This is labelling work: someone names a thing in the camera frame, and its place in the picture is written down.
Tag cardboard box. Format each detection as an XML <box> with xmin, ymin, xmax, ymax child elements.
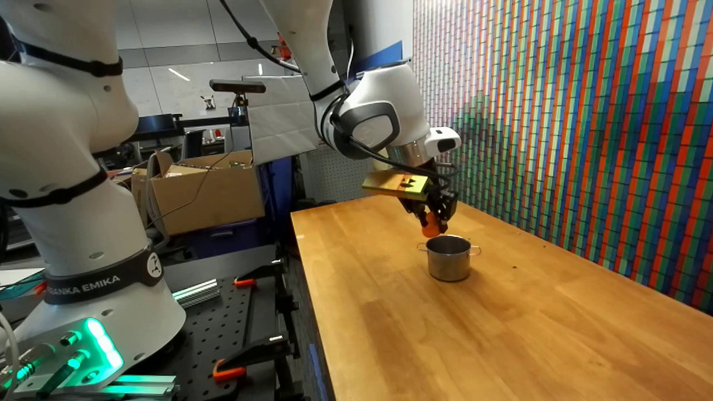
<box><xmin>130</xmin><ymin>149</ymin><xmax>267</xmax><ymax>237</ymax></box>

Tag aluminium profile bar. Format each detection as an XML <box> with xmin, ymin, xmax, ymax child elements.
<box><xmin>172</xmin><ymin>278</ymin><xmax>222</xmax><ymax>310</ymax></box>
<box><xmin>97</xmin><ymin>374</ymin><xmax>180</xmax><ymax>399</ymax></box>

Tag white pegboard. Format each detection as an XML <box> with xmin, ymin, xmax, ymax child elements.
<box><xmin>303</xmin><ymin>144</ymin><xmax>375</xmax><ymax>204</ymax></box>

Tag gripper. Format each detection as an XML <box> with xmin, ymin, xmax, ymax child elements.
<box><xmin>398</xmin><ymin>160</ymin><xmax>459</xmax><ymax>235</ymax></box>

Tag white paper sheet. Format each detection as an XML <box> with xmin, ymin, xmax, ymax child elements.
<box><xmin>243</xmin><ymin>74</ymin><xmax>319</xmax><ymax>165</ymax></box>

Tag black cable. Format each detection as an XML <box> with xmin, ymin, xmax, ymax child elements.
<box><xmin>145</xmin><ymin>149</ymin><xmax>236</xmax><ymax>230</ymax></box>

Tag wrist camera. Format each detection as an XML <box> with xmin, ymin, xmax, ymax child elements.
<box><xmin>362</xmin><ymin>169</ymin><xmax>433</xmax><ymax>202</ymax></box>

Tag orange and black clamp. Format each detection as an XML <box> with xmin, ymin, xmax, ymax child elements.
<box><xmin>233</xmin><ymin>261</ymin><xmax>292</xmax><ymax>291</ymax></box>
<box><xmin>212</xmin><ymin>333</ymin><xmax>302</xmax><ymax>385</ymax></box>

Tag orange rubber duck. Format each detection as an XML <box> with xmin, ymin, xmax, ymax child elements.
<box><xmin>421</xmin><ymin>211</ymin><xmax>445</xmax><ymax>239</ymax></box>

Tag small steel pot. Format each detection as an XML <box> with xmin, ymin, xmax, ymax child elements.
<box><xmin>416</xmin><ymin>234</ymin><xmax>482</xmax><ymax>283</ymax></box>

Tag blue plastic bin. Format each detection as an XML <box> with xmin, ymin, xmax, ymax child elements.
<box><xmin>188</xmin><ymin>218</ymin><xmax>263</xmax><ymax>260</ymax></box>

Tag camera on mount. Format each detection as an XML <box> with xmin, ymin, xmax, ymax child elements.
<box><xmin>209</xmin><ymin>79</ymin><xmax>267</xmax><ymax>126</ymax></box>

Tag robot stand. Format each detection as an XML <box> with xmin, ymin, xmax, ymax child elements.
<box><xmin>0</xmin><ymin>244</ymin><xmax>336</xmax><ymax>401</ymax></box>

